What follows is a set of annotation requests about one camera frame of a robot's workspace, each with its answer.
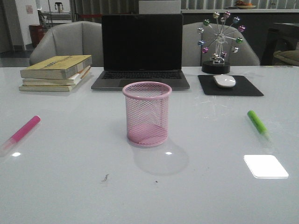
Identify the grey armchair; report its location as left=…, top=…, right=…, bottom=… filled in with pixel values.
left=29, top=21, right=104, bottom=67
left=182, top=22, right=260, bottom=67

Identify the middle cream book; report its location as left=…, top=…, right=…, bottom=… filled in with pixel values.
left=22, top=66, right=91, bottom=86

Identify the fruit bowl on counter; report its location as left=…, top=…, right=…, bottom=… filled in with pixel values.
left=235, top=0, right=256, bottom=9

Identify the left grey armchair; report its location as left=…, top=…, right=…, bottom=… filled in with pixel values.
left=29, top=21, right=104, bottom=67

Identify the olive cushion at right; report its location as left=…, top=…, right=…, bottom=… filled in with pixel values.
left=273, top=50, right=299, bottom=66

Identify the bottom cream book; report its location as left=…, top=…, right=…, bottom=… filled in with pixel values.
left=19, top=74, right=88, bottom=92

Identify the pink mesh pen holder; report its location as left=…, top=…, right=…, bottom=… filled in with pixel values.
left=122, top=81, right=172, bottom=147

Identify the red trash bin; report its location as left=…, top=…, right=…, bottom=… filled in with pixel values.
left=29, top=24, right=44, bottom=48

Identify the right grey armchair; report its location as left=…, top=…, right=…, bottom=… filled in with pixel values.
left=182, top=22, right=260, bottom=67

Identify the white computer mouse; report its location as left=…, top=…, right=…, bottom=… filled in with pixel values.
left=213, top=74, right=236, bottom=88

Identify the cream book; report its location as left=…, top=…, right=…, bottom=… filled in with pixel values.
left=19, top=74, right=88, bottom=92
left=22, top=66, right=91, bottom=86

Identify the top yellow book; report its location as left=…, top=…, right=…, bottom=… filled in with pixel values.
left=20, top=55, right=92, bottom=79

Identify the grey open laptop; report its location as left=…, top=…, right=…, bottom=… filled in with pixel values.
left=91, top=14, right=190, bottom=91

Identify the ferris wheel desk toy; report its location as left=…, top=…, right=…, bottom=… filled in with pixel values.
left=197, top=11, right=243, bottom=74

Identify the green highlighter pen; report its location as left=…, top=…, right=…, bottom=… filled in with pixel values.
left=247, top=110, right=270, bottom=140

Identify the pink highlighter pen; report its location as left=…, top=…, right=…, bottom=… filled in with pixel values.
left=0, top=115, right=41, bottom=157

